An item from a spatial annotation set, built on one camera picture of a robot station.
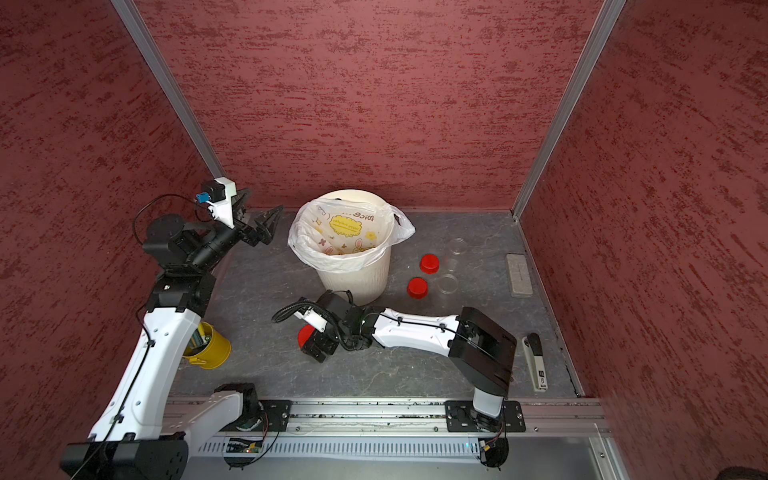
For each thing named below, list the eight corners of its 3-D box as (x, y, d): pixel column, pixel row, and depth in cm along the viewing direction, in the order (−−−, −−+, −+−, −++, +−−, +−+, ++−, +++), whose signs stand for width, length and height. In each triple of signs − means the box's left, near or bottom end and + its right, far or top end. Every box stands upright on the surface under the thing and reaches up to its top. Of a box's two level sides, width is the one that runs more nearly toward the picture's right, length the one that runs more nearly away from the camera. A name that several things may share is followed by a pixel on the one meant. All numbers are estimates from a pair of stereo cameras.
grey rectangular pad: (511, 297, 98) (515, 292, 95) (504, 259, 109) (507, 253, 106) (531, 299, 98) (535, 294, 95) (521, 260, 108) (525, 254, 105)
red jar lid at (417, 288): (407, 299, 98) (408, 295, 96) (407, 281, 103) (407, 277, 101) (428, 299, 98) (429, 295, 96) (426, 281, 103) (427, 277, 101)
